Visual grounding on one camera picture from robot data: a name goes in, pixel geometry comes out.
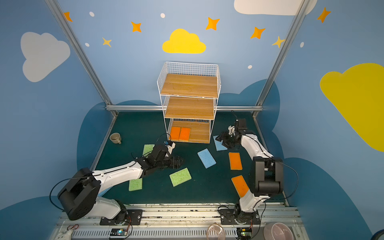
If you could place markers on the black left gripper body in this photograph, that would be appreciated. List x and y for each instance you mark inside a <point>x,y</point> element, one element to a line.
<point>170,162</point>

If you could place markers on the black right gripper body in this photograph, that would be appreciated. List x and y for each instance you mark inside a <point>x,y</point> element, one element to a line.
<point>226,140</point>

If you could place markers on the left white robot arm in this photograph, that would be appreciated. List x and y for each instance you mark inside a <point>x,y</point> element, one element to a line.
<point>81,196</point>

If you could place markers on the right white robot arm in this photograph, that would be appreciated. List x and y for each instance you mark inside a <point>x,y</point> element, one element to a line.
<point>266,177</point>

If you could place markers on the blue sponge near shelf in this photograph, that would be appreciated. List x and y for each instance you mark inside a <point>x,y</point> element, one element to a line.
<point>219,144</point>

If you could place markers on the green sponge upper left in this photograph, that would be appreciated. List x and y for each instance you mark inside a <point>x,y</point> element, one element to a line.
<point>148,148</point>

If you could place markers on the green sponge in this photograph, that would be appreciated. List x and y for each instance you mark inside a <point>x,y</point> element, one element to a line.
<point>135,185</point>
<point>148,148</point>
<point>180,177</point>

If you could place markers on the green sponge centre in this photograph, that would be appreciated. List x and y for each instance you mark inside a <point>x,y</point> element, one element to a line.
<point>180,177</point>

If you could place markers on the blue sponge centre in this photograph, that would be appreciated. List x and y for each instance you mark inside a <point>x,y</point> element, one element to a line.
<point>206,158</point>

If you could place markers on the green sponge lower left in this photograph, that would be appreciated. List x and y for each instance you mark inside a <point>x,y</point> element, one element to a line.
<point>135,185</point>

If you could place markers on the beige mug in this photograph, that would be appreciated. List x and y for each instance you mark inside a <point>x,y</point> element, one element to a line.
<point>116,138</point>

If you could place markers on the pink divided bowl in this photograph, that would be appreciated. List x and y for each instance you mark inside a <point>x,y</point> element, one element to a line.
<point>277,231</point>

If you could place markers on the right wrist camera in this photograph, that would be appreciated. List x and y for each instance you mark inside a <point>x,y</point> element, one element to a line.
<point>233,130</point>

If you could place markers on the white wire wooden shelf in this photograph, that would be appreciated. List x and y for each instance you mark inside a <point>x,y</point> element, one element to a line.
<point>189,95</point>

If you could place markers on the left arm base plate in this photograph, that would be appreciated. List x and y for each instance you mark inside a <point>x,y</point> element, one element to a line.
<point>124,218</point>

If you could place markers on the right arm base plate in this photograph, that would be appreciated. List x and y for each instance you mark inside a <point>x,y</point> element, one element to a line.
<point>237,217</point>

